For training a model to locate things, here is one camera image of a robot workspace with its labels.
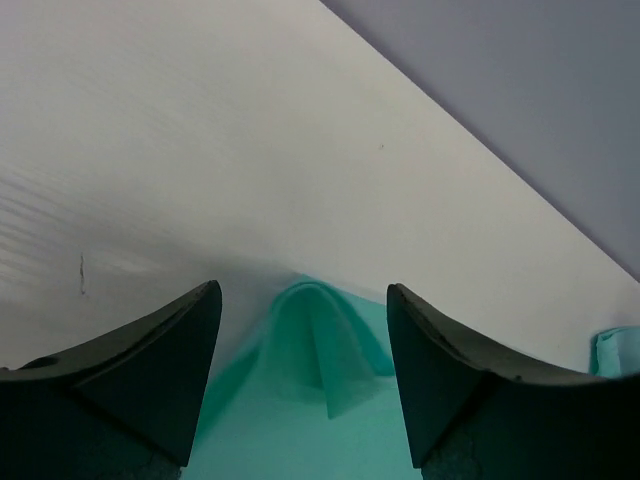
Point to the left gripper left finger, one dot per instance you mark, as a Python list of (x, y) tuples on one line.
[(124, 405)]

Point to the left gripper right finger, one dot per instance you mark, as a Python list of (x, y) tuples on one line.
[(476, 409)]

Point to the teal green t-shirt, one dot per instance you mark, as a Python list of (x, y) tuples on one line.
[(316, 395)]

